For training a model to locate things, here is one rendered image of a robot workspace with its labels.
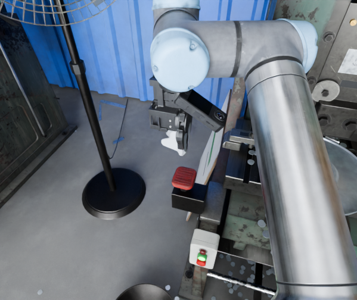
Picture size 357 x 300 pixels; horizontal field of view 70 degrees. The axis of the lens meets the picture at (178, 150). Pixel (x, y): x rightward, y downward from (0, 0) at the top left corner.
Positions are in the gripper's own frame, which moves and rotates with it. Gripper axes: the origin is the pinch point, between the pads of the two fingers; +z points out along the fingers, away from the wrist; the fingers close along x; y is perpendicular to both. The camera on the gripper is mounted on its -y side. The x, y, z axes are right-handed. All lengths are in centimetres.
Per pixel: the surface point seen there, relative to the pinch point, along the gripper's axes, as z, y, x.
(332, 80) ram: -16.8, -29.0, -13.9
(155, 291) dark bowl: 80, 9, 11
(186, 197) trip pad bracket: 15.0, -1.7, 3.1
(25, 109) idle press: 50, 118, -55
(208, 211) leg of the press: 21.2, -8.1, 1.6
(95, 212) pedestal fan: 83, 57, -18
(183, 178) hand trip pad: 9.5, -0.2, 1.1
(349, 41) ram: -24.9, -29.0, -14.7
